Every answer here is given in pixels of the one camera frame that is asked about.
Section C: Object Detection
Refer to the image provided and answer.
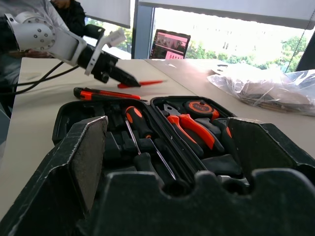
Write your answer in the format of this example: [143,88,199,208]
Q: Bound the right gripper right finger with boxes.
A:
[226,117,315,184]

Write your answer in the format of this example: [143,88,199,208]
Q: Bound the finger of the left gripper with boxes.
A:
[110,65,142,88]
[107,72,138,88]

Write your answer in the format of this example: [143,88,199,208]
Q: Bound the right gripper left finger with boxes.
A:
[0,115,109,236]

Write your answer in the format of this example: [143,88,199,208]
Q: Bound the black plastic tool case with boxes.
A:
[51,95,248,197]

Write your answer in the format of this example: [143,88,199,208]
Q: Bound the orange black utility knife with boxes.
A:
[73,87,142,102]

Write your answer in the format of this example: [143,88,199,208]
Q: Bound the white roller blind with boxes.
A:
[78,0,131,29]
[137,0,315,32]

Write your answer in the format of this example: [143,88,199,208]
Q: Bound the open laptop pink screen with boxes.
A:
[149,29,191,60]

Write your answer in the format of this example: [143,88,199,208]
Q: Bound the clear plastic bag with contents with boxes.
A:
[207,65,315,117]

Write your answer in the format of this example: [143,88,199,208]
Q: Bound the person in dark jacket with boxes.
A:
[50,0,87,38]

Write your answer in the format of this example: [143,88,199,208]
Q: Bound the orange black tape measure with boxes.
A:
[183,99,220,121]

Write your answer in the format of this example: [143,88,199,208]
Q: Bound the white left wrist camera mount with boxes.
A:
[84,28,126,76]

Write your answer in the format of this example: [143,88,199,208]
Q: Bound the black orange tool handle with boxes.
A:
[212,118,241,162]

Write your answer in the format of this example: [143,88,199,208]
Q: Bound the orange black handle screwdriver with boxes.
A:
[125,106,177,181]

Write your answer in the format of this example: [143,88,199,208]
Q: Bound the dark window frame post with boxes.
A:
[131,0,156,59]
[296,31,315,72]

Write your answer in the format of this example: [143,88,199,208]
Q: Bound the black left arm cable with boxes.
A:
[0,61,80,96]

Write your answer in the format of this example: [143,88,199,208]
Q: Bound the orange handled pliers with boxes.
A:
[163,103,225,158]

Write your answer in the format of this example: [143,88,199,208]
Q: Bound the beaded blind cord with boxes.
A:
[285,9,313,73]

